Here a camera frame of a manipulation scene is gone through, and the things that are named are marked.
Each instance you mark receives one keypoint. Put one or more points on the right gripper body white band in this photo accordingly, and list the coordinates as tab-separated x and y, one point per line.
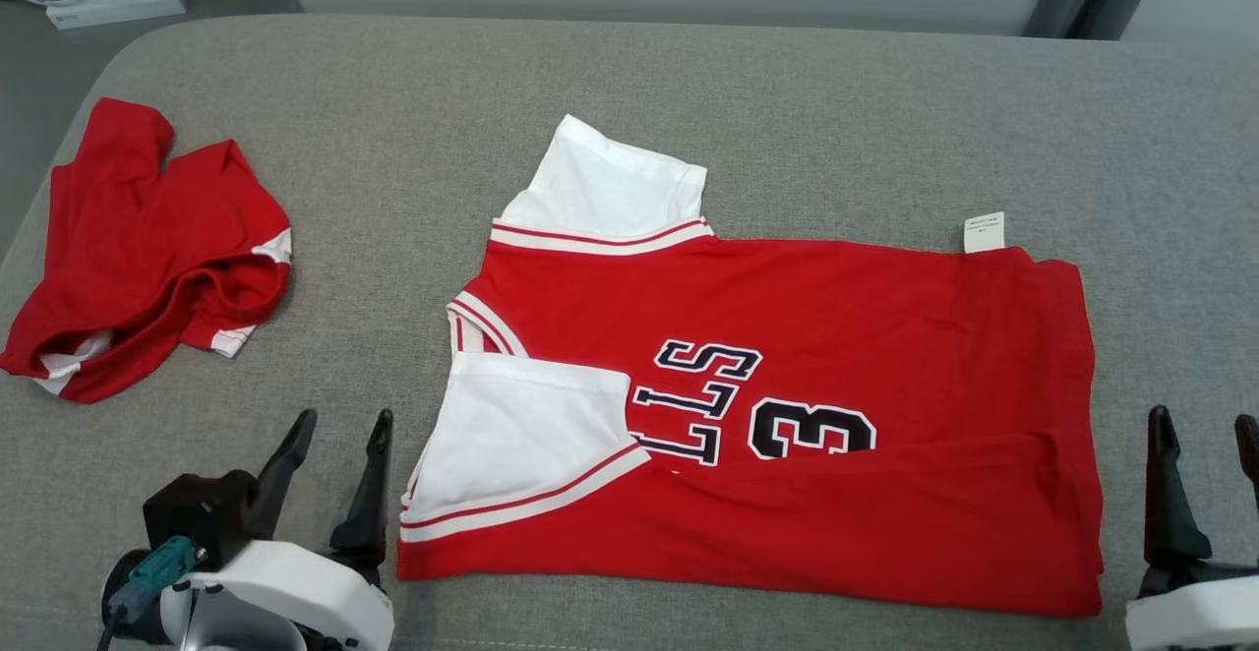
1195	617

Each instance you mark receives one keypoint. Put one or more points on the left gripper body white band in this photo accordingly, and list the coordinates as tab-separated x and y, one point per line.
285	587

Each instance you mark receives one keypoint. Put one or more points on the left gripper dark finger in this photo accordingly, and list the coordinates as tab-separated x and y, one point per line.
366	513
280	474

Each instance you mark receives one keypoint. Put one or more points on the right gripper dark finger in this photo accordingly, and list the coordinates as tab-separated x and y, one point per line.
1170	513
1249	454

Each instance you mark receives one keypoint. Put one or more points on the red shorts with white stripes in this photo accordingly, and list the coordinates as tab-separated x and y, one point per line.
138	228

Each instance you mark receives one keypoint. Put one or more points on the red jersey with number 23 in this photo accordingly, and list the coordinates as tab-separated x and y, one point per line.
836	317

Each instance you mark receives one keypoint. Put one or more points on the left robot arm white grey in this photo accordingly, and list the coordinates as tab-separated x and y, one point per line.
231	626

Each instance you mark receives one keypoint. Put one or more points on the teal connector on left gripper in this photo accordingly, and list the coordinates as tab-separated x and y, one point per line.
152	572

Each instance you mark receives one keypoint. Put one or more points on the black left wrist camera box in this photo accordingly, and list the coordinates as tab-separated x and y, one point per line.
197	508

